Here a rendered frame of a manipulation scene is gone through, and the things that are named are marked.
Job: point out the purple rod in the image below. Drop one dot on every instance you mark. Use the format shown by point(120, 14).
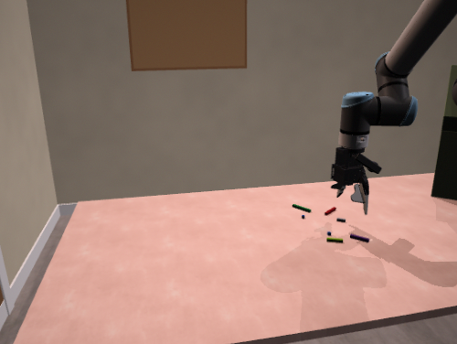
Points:
point(363, 239)

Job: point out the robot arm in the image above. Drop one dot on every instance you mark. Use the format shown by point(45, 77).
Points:
point(393, 106)

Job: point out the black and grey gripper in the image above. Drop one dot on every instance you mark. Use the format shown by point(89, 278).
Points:
point(348, 171)

